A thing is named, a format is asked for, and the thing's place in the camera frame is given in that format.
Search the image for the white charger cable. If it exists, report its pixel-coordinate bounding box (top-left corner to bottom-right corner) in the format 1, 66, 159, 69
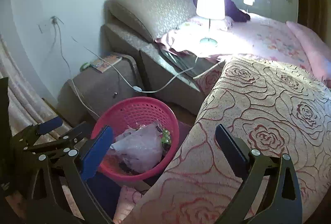
53, 24, 100, 118

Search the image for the rose-patterned beige blanket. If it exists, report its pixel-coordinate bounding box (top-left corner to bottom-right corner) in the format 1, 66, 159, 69
114, 57, 331, 224

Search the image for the colourful book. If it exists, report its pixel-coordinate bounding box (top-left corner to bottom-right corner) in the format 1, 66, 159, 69
89, 54, 122, 73

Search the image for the dark blue cloth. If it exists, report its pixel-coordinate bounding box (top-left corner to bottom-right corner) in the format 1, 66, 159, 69
85, 175, 150, 217

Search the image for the green snack wrapper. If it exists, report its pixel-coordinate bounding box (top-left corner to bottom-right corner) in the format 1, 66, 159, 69
160, 129, 173, 148

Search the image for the beige headboard cushion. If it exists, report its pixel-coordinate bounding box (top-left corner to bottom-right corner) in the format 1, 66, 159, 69
107, 0, 198, 42

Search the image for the pink floral bedsheet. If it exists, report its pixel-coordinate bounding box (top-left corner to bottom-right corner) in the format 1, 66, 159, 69
155, 12, 314, 69

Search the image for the dark wooden door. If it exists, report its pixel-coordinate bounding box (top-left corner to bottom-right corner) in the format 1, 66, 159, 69
296, 0, 331, 41

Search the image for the beige nightstand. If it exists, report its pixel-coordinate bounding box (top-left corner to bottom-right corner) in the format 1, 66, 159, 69
57, 52, 145, 126

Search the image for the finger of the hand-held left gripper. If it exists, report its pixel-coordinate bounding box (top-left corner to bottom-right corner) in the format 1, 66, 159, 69
16, 122, 90, 160
10, 117, 64, 148

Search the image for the pink plastic basket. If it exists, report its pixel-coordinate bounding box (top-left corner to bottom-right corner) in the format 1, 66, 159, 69
90, 97, 180, 180

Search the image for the beige curtain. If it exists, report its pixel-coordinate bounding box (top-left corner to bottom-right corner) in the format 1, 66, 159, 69
0, 33, 75, 142

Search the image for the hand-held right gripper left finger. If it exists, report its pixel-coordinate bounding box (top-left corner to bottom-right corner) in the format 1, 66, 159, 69
26, 125, 114, 224

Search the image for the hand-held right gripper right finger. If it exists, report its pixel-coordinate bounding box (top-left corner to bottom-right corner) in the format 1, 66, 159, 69
215, 124, 303, 224

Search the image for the dark purple clothing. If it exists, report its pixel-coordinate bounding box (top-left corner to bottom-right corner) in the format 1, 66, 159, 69
190, 0, 251, 21

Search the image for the grey plastic sheet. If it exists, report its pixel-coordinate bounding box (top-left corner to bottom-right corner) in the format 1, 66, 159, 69
162, 50, 205, 77

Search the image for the white charging cable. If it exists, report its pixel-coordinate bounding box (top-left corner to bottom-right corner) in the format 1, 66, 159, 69
100, 23, 223, 116

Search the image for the pink pillow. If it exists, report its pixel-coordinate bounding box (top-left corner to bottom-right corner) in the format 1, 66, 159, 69
286, 21, 331, 85

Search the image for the white table lamp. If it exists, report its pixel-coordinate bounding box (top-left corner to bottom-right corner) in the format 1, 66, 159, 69
196, 0, 226, 47

